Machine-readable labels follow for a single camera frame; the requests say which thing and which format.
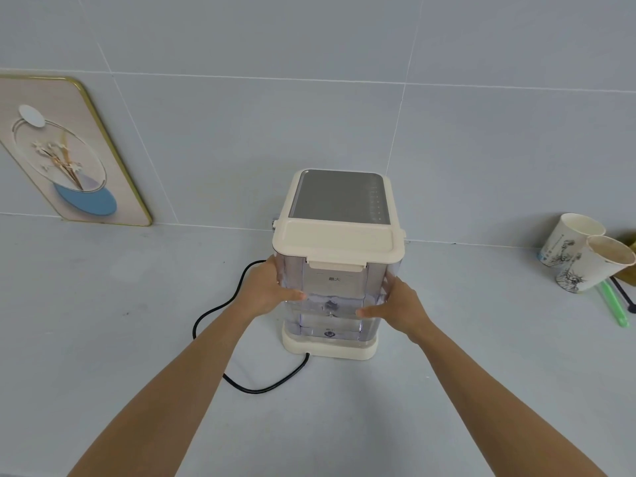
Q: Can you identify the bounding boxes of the white printed paper cup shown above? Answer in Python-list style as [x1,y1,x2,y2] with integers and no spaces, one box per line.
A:
[555,235,636,295]
[540,213,607,269]

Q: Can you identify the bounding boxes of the gold framed flower picture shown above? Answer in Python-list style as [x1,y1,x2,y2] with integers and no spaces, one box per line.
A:
[0,76,154,228]

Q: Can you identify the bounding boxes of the person's right hand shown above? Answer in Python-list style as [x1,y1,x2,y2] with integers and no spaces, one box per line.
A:
[357,275,433,345]

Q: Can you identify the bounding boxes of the cream water dispenser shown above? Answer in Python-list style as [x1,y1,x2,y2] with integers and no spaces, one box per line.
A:
[271,169,408,362]

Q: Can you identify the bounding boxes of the black stirring stick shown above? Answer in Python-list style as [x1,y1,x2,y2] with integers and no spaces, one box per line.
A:
[609,276,636,314]

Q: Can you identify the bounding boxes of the green plastic straw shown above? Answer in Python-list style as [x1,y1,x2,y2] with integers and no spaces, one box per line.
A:
[598,280,631,329]

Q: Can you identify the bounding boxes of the person's right forearm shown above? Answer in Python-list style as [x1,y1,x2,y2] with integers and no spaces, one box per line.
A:
[410,320,611,477]

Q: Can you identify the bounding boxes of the person's left hand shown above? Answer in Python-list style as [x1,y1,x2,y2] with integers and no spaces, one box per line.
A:
[233,253,308,320]

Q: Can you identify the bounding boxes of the person's left forearm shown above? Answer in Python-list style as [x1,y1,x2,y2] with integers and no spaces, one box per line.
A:
[69,302,260,477]

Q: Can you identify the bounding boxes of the yellow brown object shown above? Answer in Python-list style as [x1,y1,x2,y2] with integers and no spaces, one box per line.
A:
[616,235,636,287]

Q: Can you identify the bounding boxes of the clear water tank cream lid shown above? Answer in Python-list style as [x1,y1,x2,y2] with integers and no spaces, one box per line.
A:
[271,219,407,344]

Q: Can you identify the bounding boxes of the black power cable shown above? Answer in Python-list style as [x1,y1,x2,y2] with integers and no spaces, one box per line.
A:
[193,259,312,395]

